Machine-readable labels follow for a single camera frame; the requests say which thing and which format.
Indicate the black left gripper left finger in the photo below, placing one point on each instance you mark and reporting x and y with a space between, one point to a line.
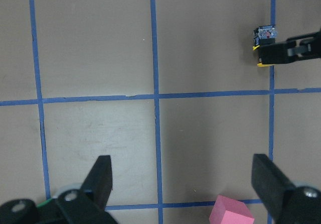
98 183

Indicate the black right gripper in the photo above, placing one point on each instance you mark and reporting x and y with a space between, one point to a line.
297 48

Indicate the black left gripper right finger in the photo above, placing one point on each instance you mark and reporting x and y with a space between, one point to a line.
271 185

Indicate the yellow push button switch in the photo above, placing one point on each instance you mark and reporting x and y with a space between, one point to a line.
264 35

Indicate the pink cube far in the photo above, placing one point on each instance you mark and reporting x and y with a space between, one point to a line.
227 210

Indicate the green cube centre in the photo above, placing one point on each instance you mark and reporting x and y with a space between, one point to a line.
44 203

